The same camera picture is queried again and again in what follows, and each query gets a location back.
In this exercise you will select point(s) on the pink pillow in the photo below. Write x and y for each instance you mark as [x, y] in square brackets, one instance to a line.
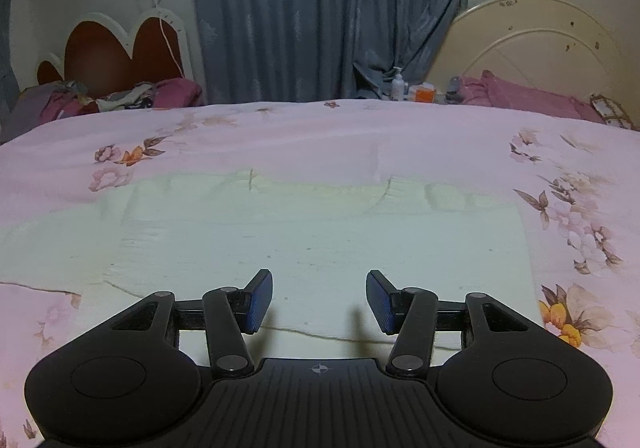
[175, 92]
[525, 95]

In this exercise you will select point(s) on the brown patterned cushion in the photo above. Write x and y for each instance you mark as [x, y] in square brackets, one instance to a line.
[612, 112]

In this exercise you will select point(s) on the white pump bottle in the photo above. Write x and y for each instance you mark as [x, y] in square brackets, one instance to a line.
[398, 87]

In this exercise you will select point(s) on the grey small object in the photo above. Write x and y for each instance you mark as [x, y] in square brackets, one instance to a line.
[453, 89]

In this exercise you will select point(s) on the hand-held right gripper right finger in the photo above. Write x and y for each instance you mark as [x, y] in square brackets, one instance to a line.
[380, 304]

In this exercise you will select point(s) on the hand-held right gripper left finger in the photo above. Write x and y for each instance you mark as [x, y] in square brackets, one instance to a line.
[260, 304]

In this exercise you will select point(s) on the cream round headboard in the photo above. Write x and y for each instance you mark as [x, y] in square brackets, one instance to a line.
[540, 53]

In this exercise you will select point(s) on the orange box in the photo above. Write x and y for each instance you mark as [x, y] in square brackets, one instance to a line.
[422, 93]

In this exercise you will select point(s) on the blue grey curtain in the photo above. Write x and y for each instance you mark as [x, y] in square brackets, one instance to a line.
[300, 13]
[6, 28]

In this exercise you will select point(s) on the pink floral blanket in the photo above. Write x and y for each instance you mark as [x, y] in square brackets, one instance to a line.
[310, 138]

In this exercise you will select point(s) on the pale green small garment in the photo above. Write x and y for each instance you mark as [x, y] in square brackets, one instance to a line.
[310, 238]

